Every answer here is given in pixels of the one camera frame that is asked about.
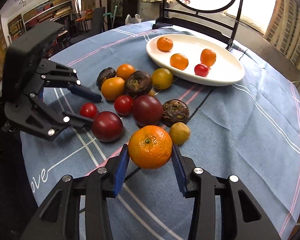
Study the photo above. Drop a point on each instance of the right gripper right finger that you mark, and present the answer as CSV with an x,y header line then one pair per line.
x,y
242,216

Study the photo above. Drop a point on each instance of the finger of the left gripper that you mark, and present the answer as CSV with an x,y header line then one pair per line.
x,y
84,92
76,120

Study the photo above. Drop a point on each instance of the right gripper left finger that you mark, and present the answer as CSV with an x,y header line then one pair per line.
x,y
58,215

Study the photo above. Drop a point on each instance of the large orange mandarin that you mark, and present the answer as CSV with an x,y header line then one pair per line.
x,y
179,61

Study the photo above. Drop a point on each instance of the small orange fruit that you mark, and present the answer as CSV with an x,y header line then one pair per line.
x,y
208,57

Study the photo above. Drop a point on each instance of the small red cherry tomato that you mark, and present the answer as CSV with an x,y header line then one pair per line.
x,y
89,110

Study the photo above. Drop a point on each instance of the dark brown passion fruit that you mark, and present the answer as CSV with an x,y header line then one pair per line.
x,y
105,74

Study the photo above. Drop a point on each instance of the dark red plum tomato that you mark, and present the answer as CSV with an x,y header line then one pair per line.
x,y
107,126

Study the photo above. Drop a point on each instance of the small orange tomato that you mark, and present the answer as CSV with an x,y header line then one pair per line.
x,y
125,70

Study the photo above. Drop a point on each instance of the brown wrinkled passion fruit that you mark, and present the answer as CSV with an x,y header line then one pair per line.
x,y
138,83

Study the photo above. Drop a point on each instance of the dark purple plum tomato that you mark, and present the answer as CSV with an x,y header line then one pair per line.
x,y
147,110

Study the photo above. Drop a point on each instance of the yellow green tomato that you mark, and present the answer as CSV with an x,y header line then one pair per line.
x,y
162,79

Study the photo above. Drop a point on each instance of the white plastic bag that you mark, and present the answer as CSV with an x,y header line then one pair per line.
x,y
133,20

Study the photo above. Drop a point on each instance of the blue striped tablecloth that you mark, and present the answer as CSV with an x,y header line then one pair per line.
x,y
250,129

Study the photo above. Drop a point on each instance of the brown passion fruit right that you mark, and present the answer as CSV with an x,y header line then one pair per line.
x,y
175,111

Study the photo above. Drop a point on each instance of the small yellow fruit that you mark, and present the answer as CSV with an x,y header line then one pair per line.
x,y
179,133

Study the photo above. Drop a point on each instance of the white ceramic plate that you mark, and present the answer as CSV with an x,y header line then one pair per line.
x,y
227,70

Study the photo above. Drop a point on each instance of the round bird painting screen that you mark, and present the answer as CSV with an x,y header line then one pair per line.
x,y
199,9

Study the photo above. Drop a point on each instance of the right checked curtain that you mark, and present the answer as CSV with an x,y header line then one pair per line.
x,y
283,31

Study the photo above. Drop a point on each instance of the window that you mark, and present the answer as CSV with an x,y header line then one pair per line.
x,y
257,13

